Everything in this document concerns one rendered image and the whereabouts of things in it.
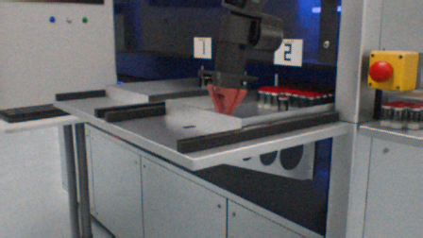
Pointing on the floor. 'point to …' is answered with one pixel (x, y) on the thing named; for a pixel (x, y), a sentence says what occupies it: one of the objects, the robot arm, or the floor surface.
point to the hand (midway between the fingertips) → (222, 120)
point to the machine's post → (352, 160)
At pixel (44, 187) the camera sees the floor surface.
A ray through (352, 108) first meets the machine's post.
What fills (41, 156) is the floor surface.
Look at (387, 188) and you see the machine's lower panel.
